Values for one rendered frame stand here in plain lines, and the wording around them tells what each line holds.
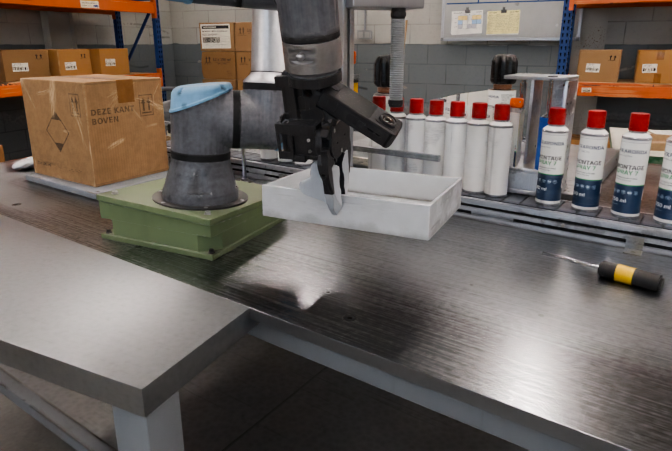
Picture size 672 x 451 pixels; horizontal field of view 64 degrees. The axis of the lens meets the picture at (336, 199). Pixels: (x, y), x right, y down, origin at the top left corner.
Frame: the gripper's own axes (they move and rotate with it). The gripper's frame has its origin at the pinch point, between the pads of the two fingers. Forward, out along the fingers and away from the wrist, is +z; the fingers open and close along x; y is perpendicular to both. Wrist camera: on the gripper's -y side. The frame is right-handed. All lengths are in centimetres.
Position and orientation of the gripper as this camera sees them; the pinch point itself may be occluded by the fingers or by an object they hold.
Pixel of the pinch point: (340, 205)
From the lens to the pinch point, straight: 78.9
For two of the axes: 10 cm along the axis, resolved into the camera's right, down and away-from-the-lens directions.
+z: 0.8, 8.7, 4.9
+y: -9.3, -1.1, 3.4
